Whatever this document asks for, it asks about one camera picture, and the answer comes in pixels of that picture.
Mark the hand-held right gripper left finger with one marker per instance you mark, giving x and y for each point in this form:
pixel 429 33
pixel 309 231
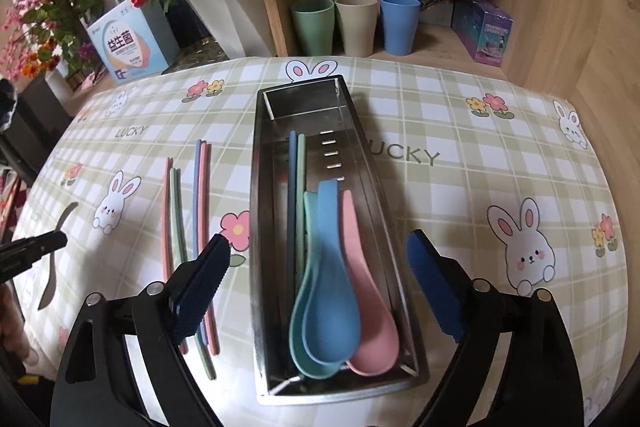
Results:
pixel 200 292

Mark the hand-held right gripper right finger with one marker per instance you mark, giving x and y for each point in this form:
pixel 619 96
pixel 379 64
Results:
pixel 435 287

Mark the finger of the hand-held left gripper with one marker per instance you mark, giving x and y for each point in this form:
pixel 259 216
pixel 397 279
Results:
pixel 45 244

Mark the beige plastic spoon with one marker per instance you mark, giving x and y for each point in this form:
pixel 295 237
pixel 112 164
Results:
pixel 50 282

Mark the pink plastic spoon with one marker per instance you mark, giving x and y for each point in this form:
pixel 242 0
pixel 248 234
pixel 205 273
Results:
pixel 370 322

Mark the blue plastic spoon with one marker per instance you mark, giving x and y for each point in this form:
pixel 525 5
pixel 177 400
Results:
pixel 330 307

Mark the teal plastic spoon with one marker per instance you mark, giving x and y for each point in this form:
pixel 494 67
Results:
pixel 299 337

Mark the stainless steel utensil tray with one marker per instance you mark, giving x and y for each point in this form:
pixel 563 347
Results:
pixel 350 167

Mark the person's left hand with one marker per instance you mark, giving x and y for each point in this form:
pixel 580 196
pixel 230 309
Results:
pixel 10 332

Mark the checked rabbit print tablecloth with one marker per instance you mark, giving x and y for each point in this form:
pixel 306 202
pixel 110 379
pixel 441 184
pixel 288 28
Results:
pixel 450 217

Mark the blue and white printed box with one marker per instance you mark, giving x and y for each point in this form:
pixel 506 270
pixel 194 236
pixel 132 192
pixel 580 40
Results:
pixel 125 47

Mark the gold patterned tray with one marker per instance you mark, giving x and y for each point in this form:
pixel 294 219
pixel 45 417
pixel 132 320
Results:
pixel 200 54

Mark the dark blue tall box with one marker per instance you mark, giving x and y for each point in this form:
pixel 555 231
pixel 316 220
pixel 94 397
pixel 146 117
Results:
pixel 185 27

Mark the purple printed box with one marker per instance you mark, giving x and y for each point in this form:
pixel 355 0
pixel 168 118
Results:
pixel 482 32

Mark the blue cup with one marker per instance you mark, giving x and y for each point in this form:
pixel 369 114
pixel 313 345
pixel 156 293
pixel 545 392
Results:
pixel 400 27

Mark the beige cup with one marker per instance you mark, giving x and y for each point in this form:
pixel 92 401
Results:
pixel 356 29

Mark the white faceted flower pot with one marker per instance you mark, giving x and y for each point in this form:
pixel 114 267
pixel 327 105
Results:
pixel 235 22

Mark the green cup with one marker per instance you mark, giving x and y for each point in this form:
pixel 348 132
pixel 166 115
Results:
pixel 312 27

